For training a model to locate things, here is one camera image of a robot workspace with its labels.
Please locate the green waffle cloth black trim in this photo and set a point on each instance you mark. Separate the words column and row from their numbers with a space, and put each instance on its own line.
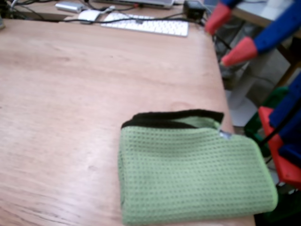
column 188, row 169

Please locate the white computer mouse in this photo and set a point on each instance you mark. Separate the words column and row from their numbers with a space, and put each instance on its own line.
column 89, row 16

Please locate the black power adapter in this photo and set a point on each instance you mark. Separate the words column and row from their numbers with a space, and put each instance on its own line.
column 194, row 10

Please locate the grey object at table edge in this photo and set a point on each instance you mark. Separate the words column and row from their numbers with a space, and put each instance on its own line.
column 2, row 23

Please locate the blue and red robot arm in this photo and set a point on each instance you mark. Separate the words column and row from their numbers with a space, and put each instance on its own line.
column 285, row 131

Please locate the light side table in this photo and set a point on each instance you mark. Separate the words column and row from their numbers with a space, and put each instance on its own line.
column 263, row 11

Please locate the white keyboard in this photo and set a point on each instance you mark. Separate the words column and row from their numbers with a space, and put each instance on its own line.
column 152, row 24

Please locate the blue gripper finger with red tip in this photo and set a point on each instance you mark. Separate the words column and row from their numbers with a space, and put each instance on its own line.
column 242, row 50
column 217, row 20

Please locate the silver tape piece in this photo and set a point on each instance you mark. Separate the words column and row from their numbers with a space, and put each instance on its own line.
column 225, row 134

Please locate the silver metal box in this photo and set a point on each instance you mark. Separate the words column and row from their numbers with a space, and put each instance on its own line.
column 69, row 7

